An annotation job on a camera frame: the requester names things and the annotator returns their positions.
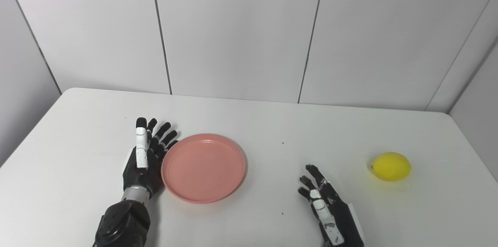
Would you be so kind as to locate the yellow lemon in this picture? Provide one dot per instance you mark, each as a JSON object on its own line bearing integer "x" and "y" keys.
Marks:
{"x": 390, "y": 166}

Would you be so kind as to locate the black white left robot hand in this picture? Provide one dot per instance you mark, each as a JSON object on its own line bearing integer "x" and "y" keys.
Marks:
{"x": 142, "y": 165}

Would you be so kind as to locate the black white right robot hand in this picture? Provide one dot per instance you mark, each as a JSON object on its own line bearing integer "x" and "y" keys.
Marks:
{"x": 330, "y": 212}

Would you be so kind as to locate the pink round plate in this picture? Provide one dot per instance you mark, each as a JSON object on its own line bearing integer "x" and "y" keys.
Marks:
{"x": 203, "y": 168}

